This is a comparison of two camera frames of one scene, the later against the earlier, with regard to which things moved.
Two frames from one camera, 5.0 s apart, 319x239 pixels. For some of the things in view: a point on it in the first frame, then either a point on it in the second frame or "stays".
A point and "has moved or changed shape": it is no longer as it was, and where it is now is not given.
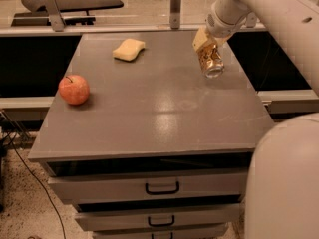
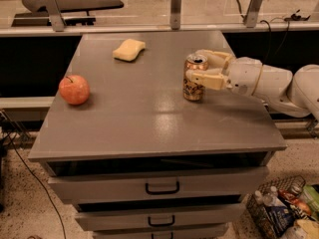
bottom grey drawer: [212, 233] stays
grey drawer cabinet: [144, 145] stays
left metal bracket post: [53, 10] stays
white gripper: [221, 26] to [243, 76]
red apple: [74, 89] stays
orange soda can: [210, 60] has moved or changed shape
